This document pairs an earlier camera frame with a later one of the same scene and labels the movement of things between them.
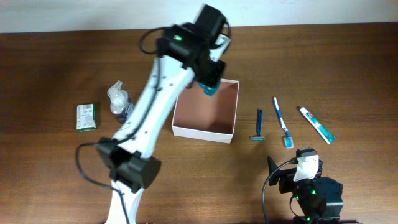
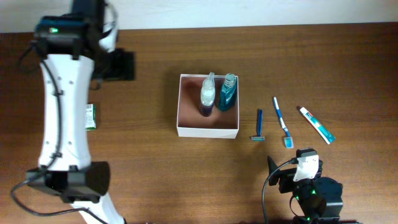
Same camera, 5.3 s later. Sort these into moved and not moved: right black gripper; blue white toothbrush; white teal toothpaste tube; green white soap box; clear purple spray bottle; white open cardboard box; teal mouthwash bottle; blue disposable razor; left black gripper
Moved: teal mouthwash bottle; left black gripper; clear purple spray bottle
Not moved: green white soap box; white open cardboard box; right black gripper; blue disposable razor; white teal toothpaste tube; blue white toothbrush
